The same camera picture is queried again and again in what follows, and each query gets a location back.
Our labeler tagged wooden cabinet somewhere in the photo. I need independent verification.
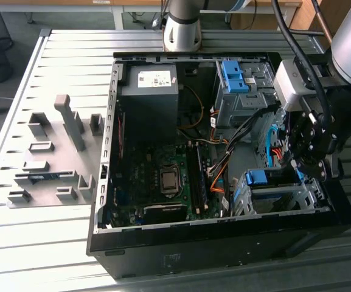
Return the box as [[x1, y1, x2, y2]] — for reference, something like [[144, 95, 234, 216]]
[[290, 0, 351, 55]]

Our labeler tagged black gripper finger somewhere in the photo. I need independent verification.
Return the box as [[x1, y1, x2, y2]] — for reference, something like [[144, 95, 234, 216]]
[[296, 151, 345, 183], [280, 109, 331, 165]]

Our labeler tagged silver CPU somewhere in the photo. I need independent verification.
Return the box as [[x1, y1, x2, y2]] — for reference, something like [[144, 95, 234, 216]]
[[162, 172, 178, 189]]

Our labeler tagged orange wire with black plug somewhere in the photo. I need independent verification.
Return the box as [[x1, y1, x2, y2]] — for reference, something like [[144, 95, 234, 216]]
[[271, 147, 286, 161]]

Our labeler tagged metal disk bay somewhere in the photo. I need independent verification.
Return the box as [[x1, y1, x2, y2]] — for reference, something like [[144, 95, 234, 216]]
[[231, 166, 330, 217]]

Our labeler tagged blue plastic drive latch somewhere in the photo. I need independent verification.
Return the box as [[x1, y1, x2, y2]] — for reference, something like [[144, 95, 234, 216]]
[[220, 60, 251, 94]]

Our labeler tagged grey parts rack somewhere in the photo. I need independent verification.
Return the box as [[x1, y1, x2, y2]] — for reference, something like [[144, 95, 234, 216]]
[[6, 94, 106, 210]]

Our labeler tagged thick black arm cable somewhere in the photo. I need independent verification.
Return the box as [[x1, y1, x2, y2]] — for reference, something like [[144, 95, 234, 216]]
[[271, 0, 333, 122]]

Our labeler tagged multicolour wire bundle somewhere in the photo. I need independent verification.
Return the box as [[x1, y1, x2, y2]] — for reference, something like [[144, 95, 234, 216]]
[[178, 129, 229, 146]]

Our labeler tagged black RAM stick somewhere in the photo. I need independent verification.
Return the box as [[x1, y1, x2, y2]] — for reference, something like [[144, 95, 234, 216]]
[[195, 141, 210, 210]]

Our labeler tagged CPU socket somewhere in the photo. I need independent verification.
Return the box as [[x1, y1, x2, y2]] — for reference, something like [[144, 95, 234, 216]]
[[158, 164, 182, 197]]

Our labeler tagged black wire bundle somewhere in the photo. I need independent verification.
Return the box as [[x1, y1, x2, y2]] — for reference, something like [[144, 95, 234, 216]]
[[223, 105, 281, 156]]

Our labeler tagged metal optical drive cage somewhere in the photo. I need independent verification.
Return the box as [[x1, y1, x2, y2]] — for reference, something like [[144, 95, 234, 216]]
[[213, 59, 285, 128]]

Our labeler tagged orange wire loop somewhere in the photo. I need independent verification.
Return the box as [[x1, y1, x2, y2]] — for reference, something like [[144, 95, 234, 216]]
[[210, 164, 228, 194]]

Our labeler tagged red wire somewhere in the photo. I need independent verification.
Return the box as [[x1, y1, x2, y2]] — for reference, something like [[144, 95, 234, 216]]
[[117, 112, 126, 159]]

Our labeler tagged black PC case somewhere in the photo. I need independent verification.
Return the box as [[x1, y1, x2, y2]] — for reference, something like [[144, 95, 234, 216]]
[[85, 50, 351, 280]]

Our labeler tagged green motherboard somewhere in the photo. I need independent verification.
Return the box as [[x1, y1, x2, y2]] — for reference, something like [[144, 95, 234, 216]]
[[111, 142, 224, 228]]

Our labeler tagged yellow wire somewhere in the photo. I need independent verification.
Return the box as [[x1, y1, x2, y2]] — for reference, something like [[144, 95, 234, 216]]
[[178, 85, 205, 131]]

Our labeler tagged black graphics card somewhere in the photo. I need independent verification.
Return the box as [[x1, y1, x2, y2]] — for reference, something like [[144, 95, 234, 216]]
[[143, 203, 188, 224]]

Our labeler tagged hard disk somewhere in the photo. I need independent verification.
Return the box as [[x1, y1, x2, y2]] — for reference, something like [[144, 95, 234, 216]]
[[233, 169, 304, 210]]

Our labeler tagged wooden desk with white legs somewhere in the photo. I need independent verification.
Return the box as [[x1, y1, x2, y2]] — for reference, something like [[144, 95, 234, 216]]
[[0, 0, 304, 31]]

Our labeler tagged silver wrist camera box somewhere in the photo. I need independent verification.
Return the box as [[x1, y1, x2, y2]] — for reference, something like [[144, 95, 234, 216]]
[[273, 60, 309, 112]]

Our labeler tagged blue wire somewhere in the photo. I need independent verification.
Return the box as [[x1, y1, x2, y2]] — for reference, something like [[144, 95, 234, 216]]
[[266, 126, 305, 183]]

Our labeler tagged grey power supply unit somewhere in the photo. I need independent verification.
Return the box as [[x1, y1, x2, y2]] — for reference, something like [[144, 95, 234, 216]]
[[120, 62, 179, 144]]

